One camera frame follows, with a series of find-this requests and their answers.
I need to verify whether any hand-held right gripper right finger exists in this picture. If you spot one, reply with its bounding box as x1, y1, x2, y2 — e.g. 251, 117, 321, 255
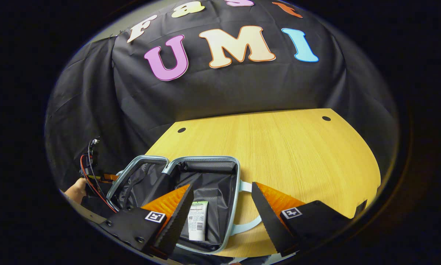
251, 181, 353, 258

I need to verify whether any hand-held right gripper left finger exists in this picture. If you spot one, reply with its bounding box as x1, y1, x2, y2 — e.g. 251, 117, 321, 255
100, 184, 194, 260

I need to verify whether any white tube green end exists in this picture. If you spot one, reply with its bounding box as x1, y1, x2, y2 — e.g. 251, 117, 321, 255
187, 201, 209, 242

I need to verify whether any light blue suitcase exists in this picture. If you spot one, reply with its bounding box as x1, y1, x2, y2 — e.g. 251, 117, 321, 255
106, 155, 263, 255

